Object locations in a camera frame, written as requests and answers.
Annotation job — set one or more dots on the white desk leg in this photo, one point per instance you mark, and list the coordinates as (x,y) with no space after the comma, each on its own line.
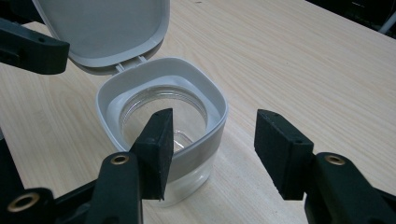
(387,25)

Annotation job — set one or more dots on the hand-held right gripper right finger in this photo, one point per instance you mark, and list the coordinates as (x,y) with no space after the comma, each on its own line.
(283,155)

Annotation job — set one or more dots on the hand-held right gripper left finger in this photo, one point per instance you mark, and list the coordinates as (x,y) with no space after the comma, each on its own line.
(155,149)

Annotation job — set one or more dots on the clear jar with grey lid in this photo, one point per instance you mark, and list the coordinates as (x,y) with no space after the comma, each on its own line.
(109,31)

